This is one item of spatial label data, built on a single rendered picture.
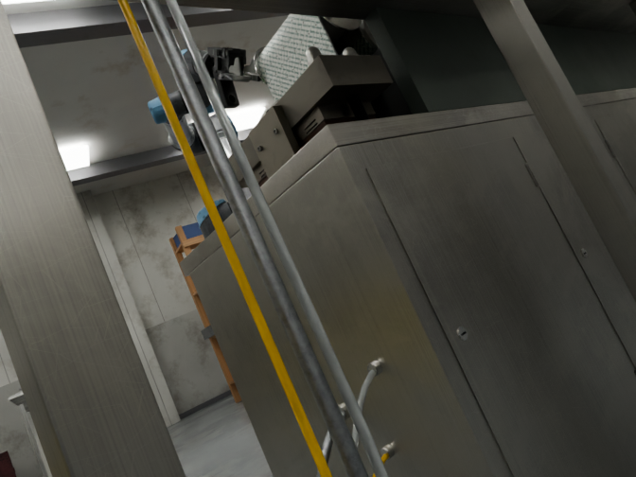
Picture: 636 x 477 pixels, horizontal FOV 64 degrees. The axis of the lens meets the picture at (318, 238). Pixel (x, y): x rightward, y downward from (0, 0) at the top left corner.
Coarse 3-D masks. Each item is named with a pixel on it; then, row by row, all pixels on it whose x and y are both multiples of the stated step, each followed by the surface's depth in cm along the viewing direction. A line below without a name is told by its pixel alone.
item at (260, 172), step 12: (324, 108) 89; (336, 108) 91; (348, 108) 93; (372, 108) 97; (312, 120) 91; (324, 120) 89; (336, 120) 91; (348, 120) 93; (300, 132) 94; (312, 132) 92; (300, 144) 95; (264, 180) 105
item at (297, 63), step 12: (312, 36) 111; (324, 36) 109; (300, 48) 115; (324, 48) 110; (288, 60) 119; (300, 60) 116; (288, 72) 120; (300, 72) 117; (276, 84) 124; (288, 84) 121; (276, 96) 125
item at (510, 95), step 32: (384, 32) 99; (416, 32) 105; (448, 32) 113; (480, 32) 123; (544, 32) 147; (576, 32) 164; (608, 32) 184; (416, 64) 100; (448, 64) 108; (480, 64) 116; (576, 64) 153; (608, 64) 170; (416, 96) 98; (448, 96) 103; (480, 96) 110; (512, 96) 120
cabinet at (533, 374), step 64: (512, 128) 113; (320, 192) 83; (384, 192) 80; (448, 192) 89; (512, 192) 102; (320, 256) 87; (384, 256) 76; (448, 256) 83; (512, 256) 93; (576, 256) 108; (320, 320) 91; (384, 320) 79; (448, 320) 77; (512, 320) 86; (576, 320) 98; (256, 384) 113; (384, 384) 83; (448, 384) 73; (512, 384) 80; (576, 384) 90; (448, 448) 76; (512, 448) 75; (576, 448) 83
